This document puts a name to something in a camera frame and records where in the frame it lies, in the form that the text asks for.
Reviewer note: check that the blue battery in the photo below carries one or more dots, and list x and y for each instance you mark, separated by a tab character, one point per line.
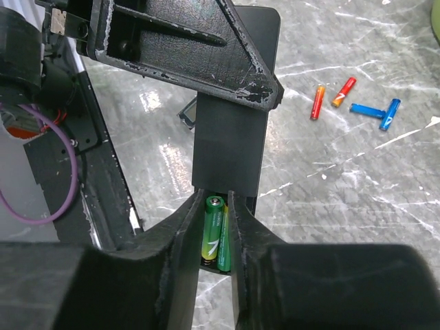
390	114
367	111

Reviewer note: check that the orange red battery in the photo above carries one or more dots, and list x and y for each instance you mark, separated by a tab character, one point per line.
317	103

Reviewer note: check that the blue battery lower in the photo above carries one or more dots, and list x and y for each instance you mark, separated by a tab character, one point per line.
367	111

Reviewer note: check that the green plastic tray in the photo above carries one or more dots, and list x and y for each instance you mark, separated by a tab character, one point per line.
435	19

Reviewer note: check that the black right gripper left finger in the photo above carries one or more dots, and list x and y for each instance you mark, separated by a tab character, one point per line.
150	284

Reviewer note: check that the black base bar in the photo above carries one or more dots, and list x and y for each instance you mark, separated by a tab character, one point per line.
102	213

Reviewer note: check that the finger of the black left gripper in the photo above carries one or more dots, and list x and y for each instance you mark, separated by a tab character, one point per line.
199	45

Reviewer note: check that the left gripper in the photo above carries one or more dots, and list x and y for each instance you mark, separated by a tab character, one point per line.
78	20

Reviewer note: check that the green battery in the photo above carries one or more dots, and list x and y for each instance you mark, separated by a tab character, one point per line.
224	255
212	227

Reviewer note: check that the black remote control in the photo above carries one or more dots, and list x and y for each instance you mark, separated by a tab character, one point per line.
229	137

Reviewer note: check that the blue battery upper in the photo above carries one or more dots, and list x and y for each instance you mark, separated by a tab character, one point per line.
390	114

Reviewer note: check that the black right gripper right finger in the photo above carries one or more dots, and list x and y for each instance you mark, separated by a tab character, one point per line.
280	285

